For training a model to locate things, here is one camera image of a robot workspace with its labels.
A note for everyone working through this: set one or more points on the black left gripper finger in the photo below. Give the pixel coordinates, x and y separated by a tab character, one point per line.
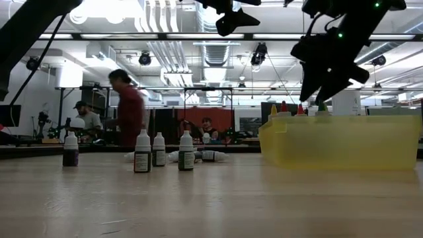
233	23

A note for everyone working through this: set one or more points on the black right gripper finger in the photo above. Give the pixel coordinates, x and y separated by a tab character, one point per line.
309	81
330	89

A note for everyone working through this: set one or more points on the large green dye bottle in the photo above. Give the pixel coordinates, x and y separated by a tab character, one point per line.
322	108

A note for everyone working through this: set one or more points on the large orange dye bottle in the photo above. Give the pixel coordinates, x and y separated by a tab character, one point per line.
300	110

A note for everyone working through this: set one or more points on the large red dye bottle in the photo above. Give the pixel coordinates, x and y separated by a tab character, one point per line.
284	107

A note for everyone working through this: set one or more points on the yellow translucent plastic bin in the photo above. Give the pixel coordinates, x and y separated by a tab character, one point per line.
340	145

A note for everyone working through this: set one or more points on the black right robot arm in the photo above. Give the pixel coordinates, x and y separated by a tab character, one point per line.
360	23

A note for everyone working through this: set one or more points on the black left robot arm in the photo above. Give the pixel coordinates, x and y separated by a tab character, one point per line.
23	29

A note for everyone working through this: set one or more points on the white building column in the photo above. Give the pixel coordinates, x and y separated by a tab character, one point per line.
346	104
68	77

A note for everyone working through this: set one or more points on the black ceiling spotlight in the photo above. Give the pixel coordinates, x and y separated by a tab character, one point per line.
379	60
258	54
144	59
33	63

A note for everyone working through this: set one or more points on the large yellow dye bottle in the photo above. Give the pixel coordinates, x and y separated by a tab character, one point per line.
273	110

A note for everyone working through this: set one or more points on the dark chalkboard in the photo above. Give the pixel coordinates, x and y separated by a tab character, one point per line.
250	125

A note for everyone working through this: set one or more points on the person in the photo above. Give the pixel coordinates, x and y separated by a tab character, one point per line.
208	125
89	120
130	112

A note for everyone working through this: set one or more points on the small white container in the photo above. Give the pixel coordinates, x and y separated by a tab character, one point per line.
206	138

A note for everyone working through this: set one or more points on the lying dropper bottles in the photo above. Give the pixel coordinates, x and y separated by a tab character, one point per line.
173	156
209	156

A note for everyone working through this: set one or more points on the loose small vials group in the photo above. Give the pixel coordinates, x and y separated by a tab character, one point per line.
197	156

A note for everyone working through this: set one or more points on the small dark green dye bottle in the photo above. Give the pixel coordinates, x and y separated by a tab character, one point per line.
186	160

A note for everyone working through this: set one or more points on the small black dye bottle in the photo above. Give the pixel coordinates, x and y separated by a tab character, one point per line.
159	158
129	156

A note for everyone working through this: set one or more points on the small brown dye bottle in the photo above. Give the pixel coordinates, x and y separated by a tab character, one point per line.
142	162

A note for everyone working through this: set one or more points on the white round lamp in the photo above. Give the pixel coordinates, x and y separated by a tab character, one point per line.
77	123

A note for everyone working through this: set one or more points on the small purple dye bottle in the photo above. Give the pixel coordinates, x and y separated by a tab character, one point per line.
70	158

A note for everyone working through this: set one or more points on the black monitor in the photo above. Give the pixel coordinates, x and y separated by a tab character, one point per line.
10	115

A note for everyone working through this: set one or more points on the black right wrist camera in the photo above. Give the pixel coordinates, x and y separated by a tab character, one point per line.
307	48

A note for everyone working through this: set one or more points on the silver round ventilation duct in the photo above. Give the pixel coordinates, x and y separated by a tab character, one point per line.
215	53

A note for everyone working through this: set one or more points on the black overhead frame bar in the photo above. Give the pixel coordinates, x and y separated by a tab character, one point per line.
162	36

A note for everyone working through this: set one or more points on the orange partition wall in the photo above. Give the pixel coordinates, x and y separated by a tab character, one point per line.
224	115

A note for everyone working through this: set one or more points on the black table edge rail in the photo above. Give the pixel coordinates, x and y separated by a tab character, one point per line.
39	150

